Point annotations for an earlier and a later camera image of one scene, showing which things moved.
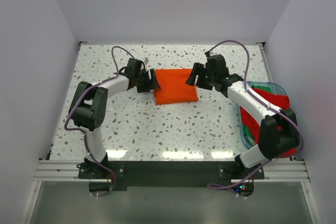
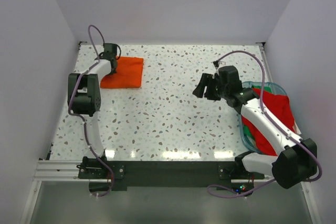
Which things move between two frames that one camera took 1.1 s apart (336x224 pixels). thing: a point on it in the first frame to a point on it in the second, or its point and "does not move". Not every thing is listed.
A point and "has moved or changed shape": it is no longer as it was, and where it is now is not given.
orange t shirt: [174, 87] has moved or changed shape
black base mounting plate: [106, 177] does not move
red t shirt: [253, 125] does not move
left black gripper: [150, 84] to [115, 71]
